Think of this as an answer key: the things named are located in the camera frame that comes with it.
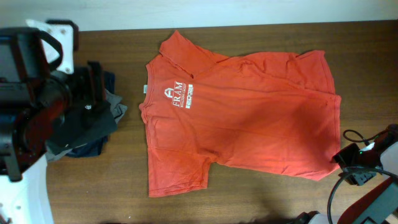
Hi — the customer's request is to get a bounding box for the orange t-shirt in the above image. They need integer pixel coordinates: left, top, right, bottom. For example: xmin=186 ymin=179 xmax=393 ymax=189
xmin=139 ymin=32 xmax=341 ymax=197

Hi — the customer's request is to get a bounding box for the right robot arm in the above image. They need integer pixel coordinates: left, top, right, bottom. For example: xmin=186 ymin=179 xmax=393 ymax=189
xmin=290 ymin=124 xmax=397 ymax=224

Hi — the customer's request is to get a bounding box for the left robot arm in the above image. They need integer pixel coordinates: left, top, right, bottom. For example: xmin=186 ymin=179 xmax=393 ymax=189
xmin=1 ymin=21 xmax=115 ymax=223

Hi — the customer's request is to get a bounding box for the dark folded clothes pile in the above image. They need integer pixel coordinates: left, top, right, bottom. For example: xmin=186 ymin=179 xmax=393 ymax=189
xmin=45 ymin=72 xmax=127 ymax=162

